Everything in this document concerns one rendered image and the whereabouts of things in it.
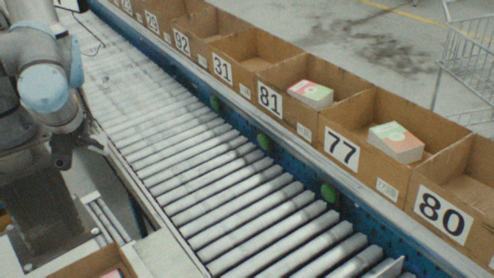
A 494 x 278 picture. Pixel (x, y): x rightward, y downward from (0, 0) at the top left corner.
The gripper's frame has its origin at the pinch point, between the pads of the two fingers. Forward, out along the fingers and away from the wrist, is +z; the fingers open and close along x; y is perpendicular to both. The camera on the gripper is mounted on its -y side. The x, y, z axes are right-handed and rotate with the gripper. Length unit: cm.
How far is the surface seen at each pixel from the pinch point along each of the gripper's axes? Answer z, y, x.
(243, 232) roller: 28, -14, -50
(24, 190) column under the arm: 13.7, -8.0, 18.4
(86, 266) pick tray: 22.5, -28.2, -1.0
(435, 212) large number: -6, -11, -100
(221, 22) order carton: 82, 113, -37
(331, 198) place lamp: 22, -2, -79
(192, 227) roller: 33.2, -12.8, -31.9
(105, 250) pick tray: 21.7, -23.5, -6.1
